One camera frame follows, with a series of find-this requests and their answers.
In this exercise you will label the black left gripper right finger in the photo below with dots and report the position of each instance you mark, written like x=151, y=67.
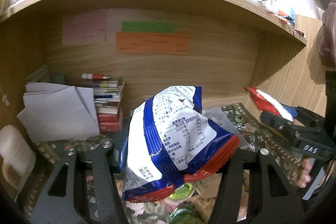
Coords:
x=271, y=197

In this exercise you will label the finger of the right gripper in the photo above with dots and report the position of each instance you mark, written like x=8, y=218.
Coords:
x=290, y=130
x=309, y=118

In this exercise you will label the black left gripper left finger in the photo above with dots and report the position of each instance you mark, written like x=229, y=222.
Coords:
x=64, y=197

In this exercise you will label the red white snack bag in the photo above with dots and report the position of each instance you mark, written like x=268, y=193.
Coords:
x=265, y=102

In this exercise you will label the blue white snack bag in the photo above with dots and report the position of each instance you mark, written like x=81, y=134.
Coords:
x=170, y=143

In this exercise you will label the right hand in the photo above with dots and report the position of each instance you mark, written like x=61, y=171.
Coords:
x=304, y=177

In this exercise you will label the floral dark tablecloth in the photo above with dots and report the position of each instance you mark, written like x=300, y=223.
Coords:
x=202, y=194

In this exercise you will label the white mug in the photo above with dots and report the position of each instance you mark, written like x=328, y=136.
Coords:
x=18, y=158

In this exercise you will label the green jelly cup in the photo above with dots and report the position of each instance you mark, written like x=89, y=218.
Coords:
x=183, y=192

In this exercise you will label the white folded papers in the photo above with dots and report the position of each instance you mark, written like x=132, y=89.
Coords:
x=58, y=112

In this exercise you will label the stack of books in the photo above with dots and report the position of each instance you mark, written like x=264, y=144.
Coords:
x=107, y=96

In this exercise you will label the red white tube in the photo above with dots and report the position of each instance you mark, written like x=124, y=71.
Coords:
x=94, y=76

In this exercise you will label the orange sticky note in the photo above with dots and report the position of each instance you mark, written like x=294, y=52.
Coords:
x=152, y=43

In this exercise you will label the wooden desk shelf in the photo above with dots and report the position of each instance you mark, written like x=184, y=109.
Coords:
x=233, y=44

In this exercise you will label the pink sticky note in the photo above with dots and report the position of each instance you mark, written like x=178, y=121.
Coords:
x=84, y=28

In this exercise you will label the green sticky note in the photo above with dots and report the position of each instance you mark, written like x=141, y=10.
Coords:
x=149, y=26

